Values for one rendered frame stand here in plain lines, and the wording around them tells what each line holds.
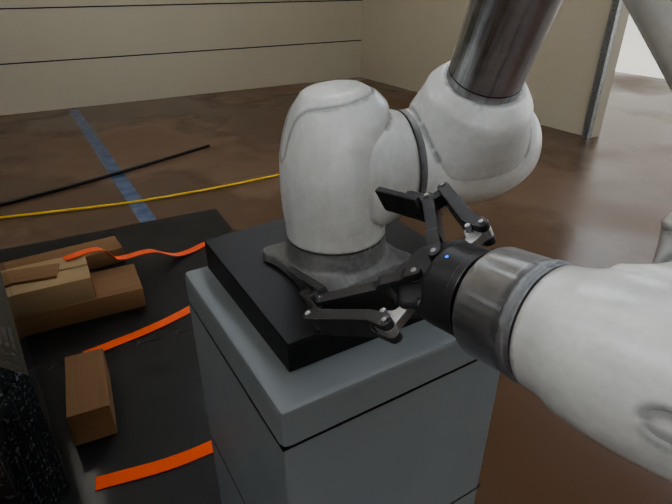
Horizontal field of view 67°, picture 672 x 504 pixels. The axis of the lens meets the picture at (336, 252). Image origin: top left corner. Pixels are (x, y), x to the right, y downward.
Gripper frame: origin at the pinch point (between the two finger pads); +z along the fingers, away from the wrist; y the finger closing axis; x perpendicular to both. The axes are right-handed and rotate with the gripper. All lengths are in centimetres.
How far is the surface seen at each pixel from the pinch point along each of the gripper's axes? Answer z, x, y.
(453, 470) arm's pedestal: 7, -55, -4
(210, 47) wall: 591, -48, 195
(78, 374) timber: 122, -47, -58
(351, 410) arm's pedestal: 3.2, -22.4, -11.0
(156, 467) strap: 85, -68, -56
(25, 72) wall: 596, 34, 14
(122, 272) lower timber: 186, -52, -31
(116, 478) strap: 88, -63, -65
